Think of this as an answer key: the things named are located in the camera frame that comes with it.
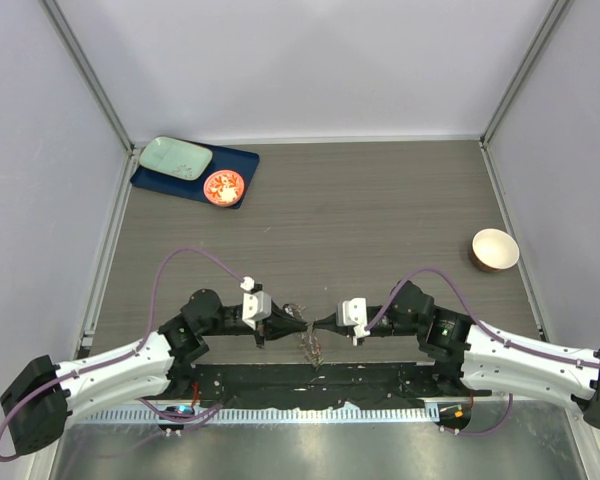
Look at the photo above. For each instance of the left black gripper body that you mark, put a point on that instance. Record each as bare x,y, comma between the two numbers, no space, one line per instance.
229,327

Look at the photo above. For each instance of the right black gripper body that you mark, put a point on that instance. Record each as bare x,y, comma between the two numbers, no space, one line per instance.
386,325

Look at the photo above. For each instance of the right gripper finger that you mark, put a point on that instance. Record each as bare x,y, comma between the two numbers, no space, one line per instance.
329,326
330,320

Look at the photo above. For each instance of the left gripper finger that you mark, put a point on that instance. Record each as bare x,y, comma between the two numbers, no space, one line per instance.
288,315
278,330

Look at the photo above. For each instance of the large metal keyring with rings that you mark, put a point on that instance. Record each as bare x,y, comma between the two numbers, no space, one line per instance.
308,343

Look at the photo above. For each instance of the silver key black head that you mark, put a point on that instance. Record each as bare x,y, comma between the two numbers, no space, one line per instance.
293,310

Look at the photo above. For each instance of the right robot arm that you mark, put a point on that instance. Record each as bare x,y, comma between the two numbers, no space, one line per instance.
474,355

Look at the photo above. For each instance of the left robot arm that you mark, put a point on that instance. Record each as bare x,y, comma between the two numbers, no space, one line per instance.
47,398

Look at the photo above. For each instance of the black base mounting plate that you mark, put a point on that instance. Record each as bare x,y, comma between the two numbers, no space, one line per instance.
368,386

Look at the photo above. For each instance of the white brown bowl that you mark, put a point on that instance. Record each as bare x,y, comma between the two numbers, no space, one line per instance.
493,250

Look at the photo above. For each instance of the red patterned small bowl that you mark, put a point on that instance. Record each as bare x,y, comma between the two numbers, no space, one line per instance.
224,188

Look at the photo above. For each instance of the dark blue tray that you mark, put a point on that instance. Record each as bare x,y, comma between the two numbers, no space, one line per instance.
224,158

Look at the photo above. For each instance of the light green rectangular plate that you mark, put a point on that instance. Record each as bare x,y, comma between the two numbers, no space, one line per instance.
175,158

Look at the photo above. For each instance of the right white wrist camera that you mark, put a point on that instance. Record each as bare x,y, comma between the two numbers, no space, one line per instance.
353,314

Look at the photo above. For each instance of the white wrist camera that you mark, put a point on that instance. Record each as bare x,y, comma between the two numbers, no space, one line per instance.
353,314
256,303

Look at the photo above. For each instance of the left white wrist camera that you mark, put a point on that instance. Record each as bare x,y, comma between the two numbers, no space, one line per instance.
256,303

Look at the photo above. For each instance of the slotted cable duct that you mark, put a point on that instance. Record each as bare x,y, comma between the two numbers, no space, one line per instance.
136,414

